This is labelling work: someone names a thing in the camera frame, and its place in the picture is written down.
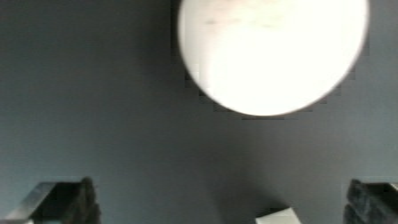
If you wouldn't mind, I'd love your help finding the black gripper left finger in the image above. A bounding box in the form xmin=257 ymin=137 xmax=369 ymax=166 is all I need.
xmin=0 ymin=177 xmax=101 ymax=224

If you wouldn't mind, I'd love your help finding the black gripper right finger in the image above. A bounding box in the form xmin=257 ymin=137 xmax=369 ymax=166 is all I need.
xmin=344 ymin=179 xmax=398 ymax=224

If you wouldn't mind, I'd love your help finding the white lamp bulb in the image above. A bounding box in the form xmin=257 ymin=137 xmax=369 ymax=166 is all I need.
xmin=177 ymin=0 xmax=369 ymax=116

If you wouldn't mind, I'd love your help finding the white table border fence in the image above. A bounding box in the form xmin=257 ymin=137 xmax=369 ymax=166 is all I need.
xmin=255 ymin=208 xmax=300 ymax=224

